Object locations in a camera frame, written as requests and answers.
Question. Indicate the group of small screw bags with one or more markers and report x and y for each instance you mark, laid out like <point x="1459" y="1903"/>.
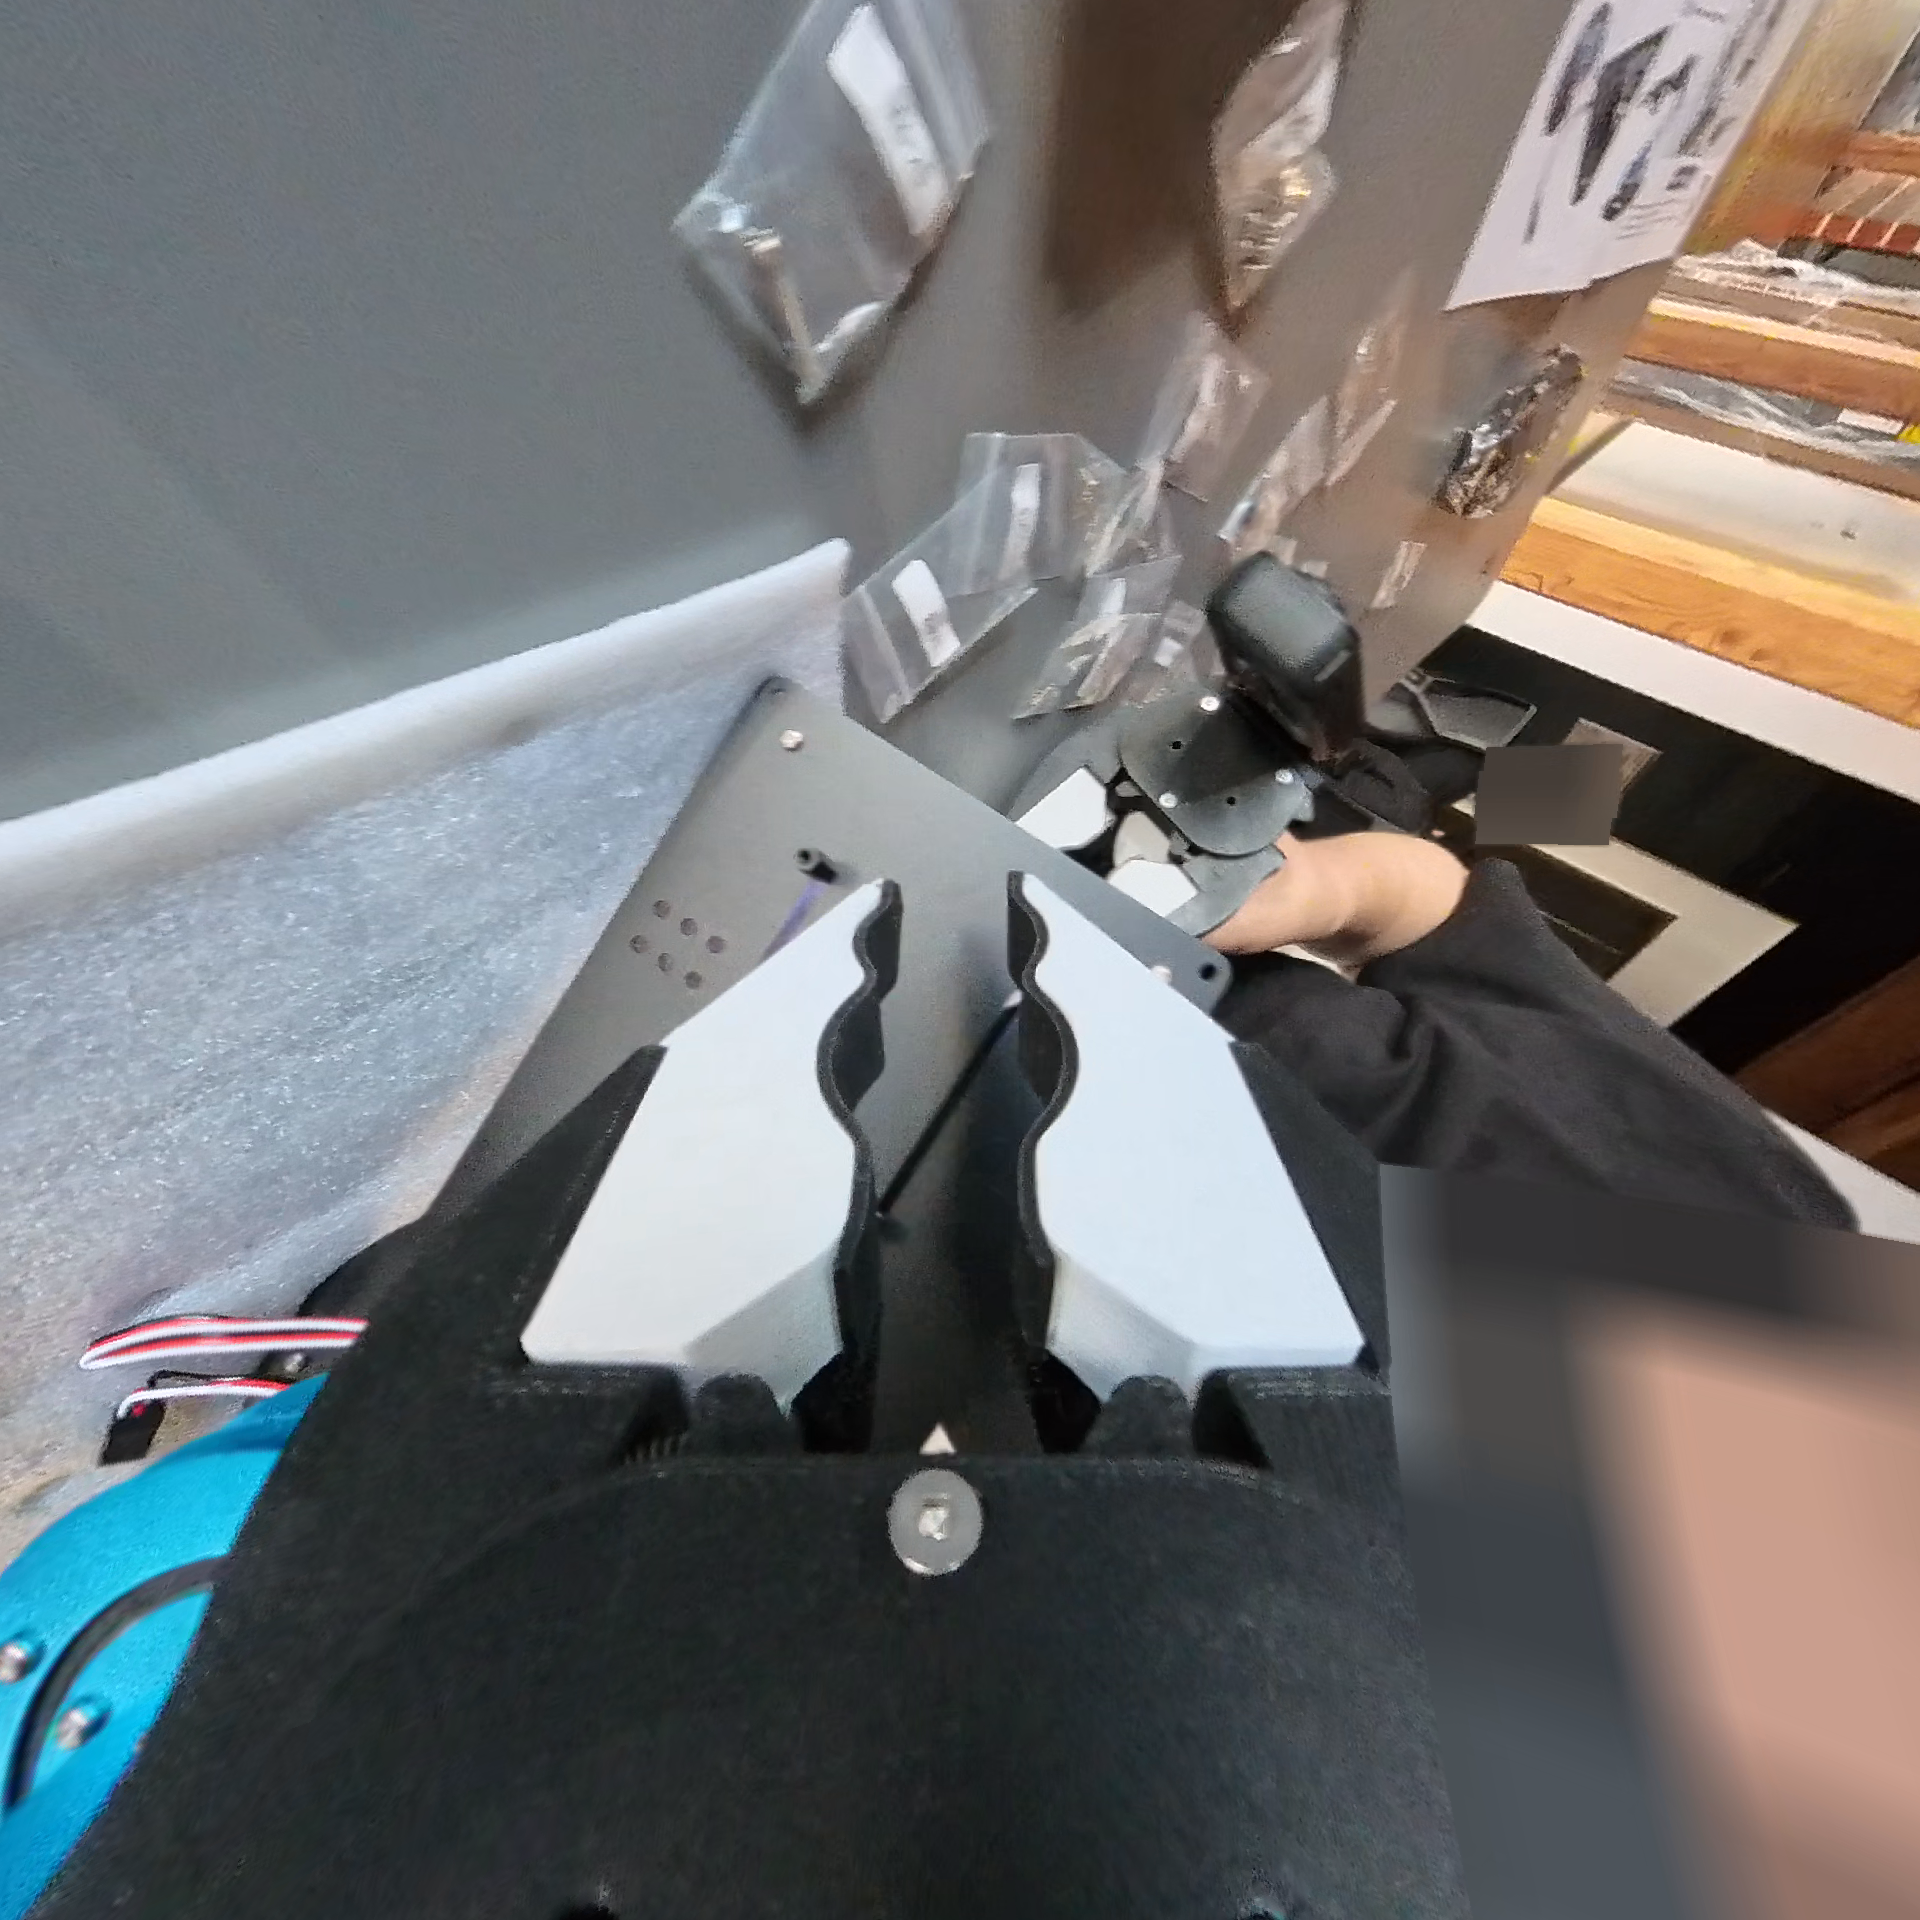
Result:
<point x="961" y="599"/>

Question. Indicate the printed instruction sheet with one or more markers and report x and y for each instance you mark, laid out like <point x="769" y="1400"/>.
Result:
<point x="1621" y="136"/>

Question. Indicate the blue metal robot base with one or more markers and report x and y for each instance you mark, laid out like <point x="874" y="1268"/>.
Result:
<point x="135" y="1576"/>

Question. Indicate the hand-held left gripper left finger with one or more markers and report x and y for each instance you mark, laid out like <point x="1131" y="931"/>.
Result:
<point x="705" y="1185"/>

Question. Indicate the black metal panel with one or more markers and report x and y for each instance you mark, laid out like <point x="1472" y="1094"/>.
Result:
<point x="720" y="840"/>

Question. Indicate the dark foil bag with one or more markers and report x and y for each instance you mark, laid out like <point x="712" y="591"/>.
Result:
<point x="1499" y="435"/>

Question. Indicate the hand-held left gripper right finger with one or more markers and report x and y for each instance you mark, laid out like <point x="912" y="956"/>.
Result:
<point x="1185" y="1200"/>

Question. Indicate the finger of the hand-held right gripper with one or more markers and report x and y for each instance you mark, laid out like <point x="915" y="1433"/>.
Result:
<point x="1161" y="886"/>
<point x="1072" y="809"/>

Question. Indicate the dark grey desk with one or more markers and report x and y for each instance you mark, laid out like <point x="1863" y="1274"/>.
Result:
<point x="376" y="375"/>

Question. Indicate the person's right forearm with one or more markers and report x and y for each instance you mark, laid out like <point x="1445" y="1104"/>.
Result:
<point x="1499" y="1050"/>

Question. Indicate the person's right hand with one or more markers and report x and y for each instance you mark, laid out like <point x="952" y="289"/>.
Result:
<point x="1349" y="900"/>

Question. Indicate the white foam sheet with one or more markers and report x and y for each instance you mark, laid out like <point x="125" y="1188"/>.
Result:
<point x="224" y="1050"/>

